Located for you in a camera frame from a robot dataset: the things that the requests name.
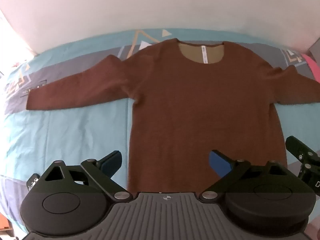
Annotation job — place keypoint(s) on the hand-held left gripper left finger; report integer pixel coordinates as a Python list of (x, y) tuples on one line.
[(112, 163)]

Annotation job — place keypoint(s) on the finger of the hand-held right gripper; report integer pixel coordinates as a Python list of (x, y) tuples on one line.
[(298, 148)]

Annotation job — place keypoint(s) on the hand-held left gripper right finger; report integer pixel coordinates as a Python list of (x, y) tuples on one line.
[(220, 163)]

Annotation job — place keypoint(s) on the brown long-sleeved sweater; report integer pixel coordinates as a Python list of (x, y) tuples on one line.
[(200, 105)]

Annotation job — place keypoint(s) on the blue grey patterned bed sheet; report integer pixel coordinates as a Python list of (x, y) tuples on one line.
[(67, 140)]

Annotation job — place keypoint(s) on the pink cloth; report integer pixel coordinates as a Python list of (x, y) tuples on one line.
[(312, 66)]

